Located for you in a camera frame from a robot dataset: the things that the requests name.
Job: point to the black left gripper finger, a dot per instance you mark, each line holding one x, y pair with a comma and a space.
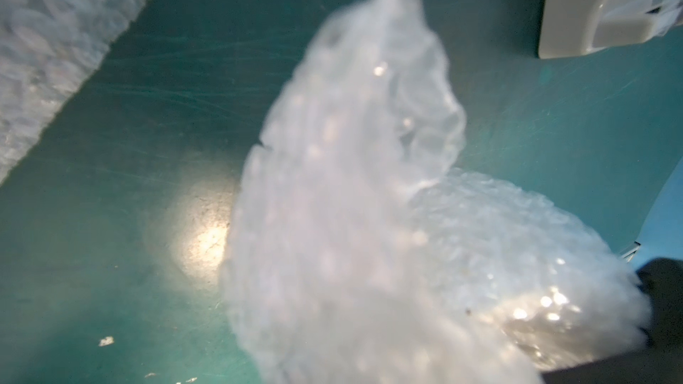
661, 361

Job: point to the white tape dispenser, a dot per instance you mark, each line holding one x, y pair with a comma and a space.
572, 28

